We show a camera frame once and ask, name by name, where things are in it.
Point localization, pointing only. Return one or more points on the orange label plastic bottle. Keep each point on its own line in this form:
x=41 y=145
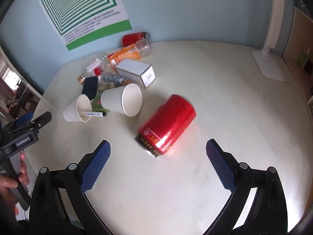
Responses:
x=127 y=52

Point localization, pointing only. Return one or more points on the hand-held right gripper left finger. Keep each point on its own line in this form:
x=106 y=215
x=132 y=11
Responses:
x=96 y=167

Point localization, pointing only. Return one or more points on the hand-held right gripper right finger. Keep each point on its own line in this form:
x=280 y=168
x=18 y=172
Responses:
x=220 y=167

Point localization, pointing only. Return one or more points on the white marker pen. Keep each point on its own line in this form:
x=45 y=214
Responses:
x=94 y=114

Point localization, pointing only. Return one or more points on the small white paper cup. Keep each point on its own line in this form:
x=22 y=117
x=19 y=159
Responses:
x=71 y=111

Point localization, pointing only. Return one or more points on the pale green bottle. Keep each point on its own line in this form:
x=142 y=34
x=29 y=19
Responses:
x=303 y=57

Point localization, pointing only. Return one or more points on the green striped wall poster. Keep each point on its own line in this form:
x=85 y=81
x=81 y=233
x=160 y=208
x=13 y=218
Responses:
x=80 y=5

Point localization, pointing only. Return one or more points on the large white paper cup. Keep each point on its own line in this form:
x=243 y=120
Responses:
x=112 y=100

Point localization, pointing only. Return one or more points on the clear bottle with gold cap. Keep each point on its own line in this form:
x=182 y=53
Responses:
x=81 y=80

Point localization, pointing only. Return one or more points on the dark blue box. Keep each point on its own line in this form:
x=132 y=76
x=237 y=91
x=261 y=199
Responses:
x=89 y=87

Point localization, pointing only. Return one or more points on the clear bottle with red cap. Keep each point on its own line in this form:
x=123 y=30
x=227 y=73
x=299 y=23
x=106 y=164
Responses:
x=94 y=66

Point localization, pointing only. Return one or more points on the white cardboard box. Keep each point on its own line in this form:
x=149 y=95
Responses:
x=133 y=68

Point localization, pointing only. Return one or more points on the red can with gold print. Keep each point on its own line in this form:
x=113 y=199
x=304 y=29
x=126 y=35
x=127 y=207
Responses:
x=168 y=124

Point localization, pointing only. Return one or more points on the crushed colourful plastic bottle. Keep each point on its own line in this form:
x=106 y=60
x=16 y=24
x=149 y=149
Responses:
x=115 y=78

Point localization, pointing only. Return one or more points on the person's left hand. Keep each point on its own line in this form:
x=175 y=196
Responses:
x=7 y=188

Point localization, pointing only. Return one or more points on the white desk lamp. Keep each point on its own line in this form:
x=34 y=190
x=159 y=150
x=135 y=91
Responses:
x=269 y=63

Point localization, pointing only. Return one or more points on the red soda can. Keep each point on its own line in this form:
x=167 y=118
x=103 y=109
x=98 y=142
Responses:
x=133 y=38

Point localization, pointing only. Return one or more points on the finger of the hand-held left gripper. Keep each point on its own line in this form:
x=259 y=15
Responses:
x=23 y=118
x=42 y=118

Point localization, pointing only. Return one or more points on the green floral tin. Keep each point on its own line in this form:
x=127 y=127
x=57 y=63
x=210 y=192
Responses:
x=97 y=104

